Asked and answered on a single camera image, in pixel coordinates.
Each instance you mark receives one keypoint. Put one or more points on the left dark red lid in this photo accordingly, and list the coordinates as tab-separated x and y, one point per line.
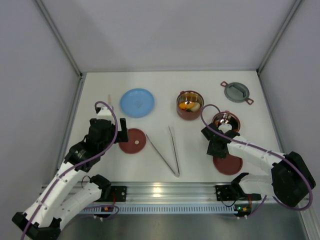
136	141

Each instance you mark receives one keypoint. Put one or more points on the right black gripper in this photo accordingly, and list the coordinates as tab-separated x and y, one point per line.
219	136

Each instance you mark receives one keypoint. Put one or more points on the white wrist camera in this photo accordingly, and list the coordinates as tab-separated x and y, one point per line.
225	127
103	113

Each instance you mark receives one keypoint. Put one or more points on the dark red lid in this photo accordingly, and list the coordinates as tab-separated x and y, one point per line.
230	165
136	141

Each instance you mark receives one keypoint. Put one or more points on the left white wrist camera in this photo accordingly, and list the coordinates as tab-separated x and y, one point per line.
103	113

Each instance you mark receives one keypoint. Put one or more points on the right dark red lid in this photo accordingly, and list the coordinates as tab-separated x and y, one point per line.
230	165

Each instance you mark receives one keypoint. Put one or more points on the blue plate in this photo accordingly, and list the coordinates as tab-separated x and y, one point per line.
137	102

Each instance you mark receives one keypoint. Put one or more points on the orange round food slice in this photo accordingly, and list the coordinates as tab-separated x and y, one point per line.
185	105

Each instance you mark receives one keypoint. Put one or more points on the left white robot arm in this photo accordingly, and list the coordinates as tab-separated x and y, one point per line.
53	210

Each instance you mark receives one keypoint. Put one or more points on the grey top lid with clasps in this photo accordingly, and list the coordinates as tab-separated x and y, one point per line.
237	92

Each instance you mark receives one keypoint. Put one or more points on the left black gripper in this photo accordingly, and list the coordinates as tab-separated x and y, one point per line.
116	135

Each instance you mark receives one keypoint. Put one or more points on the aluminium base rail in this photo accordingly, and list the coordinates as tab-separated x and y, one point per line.
171	198

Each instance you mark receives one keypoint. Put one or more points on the dark red lunch container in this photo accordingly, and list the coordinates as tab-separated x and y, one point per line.
189	95

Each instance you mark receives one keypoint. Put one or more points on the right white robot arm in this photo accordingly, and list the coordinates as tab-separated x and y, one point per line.
286	176

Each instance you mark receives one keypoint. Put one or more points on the metal tongs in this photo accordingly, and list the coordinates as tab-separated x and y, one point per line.
176	171

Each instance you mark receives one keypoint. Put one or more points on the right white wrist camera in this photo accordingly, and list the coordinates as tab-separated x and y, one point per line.
225	127

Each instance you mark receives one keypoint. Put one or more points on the beige round food slice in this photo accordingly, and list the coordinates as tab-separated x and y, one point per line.
195	107

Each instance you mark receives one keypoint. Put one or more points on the pink lunch container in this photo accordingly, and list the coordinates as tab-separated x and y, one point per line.
227	118

